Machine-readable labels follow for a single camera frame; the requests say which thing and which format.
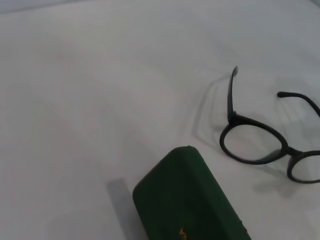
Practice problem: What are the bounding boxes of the black glasses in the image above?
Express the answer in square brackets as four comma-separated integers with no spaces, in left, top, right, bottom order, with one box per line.
[219,65,320,185]

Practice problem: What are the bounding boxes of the green glasses case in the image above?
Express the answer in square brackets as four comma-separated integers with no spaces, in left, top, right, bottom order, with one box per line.
[132,146,252,240]

